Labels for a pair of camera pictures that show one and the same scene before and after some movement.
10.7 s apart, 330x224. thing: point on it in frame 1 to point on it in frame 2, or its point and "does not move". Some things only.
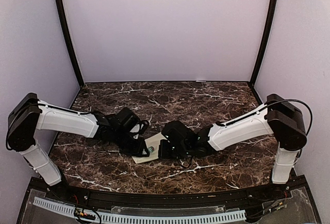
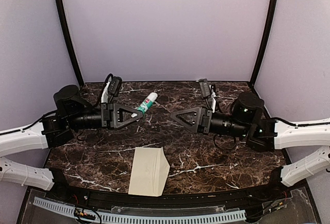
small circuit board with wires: [82, 214] does not move
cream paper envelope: [153, 141] to [150, 169]
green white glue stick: [150, 149] to [148, 102]
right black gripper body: [166, 153] to [205, 122]
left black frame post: [58, 1] does not move
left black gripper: [135, 152] to [110, 115]
